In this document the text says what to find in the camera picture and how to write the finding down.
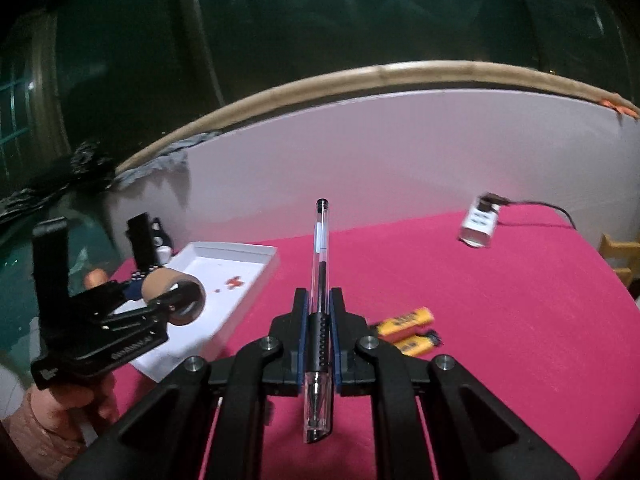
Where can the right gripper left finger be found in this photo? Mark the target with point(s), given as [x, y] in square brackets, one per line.
[205, 420]

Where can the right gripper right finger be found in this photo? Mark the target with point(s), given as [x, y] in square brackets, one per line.
[433, 419]

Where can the yellow lighter black cap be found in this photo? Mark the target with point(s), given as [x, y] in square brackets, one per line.
[419, 344]

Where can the brown packing tape roll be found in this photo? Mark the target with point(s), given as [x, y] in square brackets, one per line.
[179, 296]

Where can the yellow lighter with keychain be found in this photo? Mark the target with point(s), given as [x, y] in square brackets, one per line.
[403, 326]

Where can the clear black gel pen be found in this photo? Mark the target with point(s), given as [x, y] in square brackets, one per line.
[318, 374]

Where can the left hand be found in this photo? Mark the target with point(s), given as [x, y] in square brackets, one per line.
[40, 438]

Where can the black cat phone stand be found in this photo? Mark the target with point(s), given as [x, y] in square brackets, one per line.
[151, 246]

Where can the white cardboard box lid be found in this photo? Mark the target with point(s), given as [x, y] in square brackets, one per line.
[232, 275]

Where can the white power strip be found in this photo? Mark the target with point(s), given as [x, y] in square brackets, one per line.
[478, 227]

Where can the wooden chair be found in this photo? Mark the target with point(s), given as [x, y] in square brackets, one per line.
[623, 256]

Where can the grey cloth on rail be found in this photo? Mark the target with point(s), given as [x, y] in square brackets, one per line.
[170, 159]

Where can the bamboo rail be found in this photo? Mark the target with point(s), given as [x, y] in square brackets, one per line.
[381, 79]

